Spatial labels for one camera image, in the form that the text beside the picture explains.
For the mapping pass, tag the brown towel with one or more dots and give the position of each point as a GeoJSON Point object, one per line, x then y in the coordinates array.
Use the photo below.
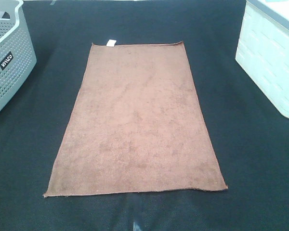
{"type": "Point", "coordinates": [136, 126]}

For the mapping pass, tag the pale green woven-pattern bin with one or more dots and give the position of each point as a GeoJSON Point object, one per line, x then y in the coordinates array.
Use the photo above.
{"type": "Point", "coordinates": [263, 49]}

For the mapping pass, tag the grey perforated plastic basket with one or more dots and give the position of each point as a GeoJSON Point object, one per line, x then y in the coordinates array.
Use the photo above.
{"type": "Point", "coordinates": [17, 55]}

